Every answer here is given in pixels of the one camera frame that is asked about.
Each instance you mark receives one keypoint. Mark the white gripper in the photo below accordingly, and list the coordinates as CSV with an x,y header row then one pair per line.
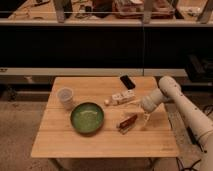
x,y
149,103

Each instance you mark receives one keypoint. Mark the black box at right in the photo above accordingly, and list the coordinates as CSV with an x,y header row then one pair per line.
x,y
199,69

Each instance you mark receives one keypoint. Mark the long metal shelf rail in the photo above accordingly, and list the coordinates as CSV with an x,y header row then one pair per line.
x,y
90,72

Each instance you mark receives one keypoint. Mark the green ceramic bowl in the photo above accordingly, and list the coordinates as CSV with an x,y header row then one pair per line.
x,y
87,118

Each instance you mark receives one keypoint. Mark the red snack packet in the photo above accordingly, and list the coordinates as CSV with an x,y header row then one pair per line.
x,y
126,123

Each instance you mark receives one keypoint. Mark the black phone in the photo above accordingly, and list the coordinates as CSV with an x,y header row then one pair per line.
x,y
127,82

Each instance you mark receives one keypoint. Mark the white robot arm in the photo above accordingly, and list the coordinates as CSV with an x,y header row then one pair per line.
x,y
200,124

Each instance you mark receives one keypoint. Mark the clear plastic cup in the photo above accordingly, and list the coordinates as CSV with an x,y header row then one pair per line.
x,y
65,97

